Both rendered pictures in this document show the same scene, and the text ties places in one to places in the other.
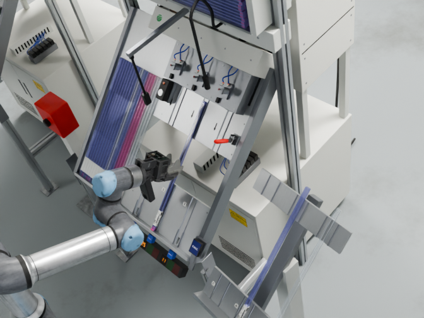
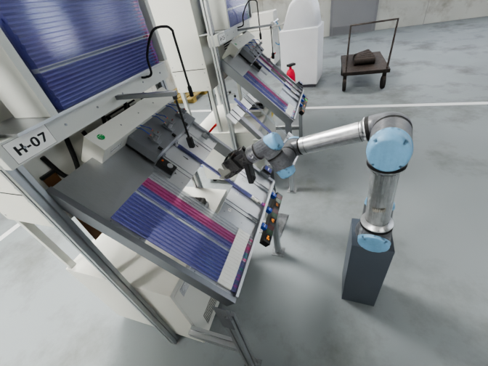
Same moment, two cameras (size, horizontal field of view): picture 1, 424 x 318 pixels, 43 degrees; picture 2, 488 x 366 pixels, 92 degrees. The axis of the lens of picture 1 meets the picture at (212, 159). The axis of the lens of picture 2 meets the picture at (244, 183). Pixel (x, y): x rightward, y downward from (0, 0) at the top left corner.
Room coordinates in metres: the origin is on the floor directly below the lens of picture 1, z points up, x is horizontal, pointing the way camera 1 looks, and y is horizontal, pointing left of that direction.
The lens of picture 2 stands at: (1.65, 0.98, 1.57)
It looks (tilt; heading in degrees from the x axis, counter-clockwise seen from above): 38 degrees down; 240
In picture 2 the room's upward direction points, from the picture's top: 12 degrees counter-clockwise
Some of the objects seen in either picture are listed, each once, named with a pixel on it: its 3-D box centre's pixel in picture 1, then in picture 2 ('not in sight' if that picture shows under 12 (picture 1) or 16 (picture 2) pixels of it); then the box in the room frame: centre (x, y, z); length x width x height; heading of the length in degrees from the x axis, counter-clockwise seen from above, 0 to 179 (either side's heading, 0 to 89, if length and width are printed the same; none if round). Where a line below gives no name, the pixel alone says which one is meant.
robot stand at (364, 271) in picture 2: not in sight; (363, 264); (0.82, 0.66, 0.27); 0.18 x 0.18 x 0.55; 34
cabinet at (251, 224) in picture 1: (249, 171); (173, 255); (1.64, -0.16, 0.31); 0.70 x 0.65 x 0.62; 36
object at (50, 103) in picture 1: (81, 157); not in sight; (1.95, 0.64, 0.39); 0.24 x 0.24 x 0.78; 36
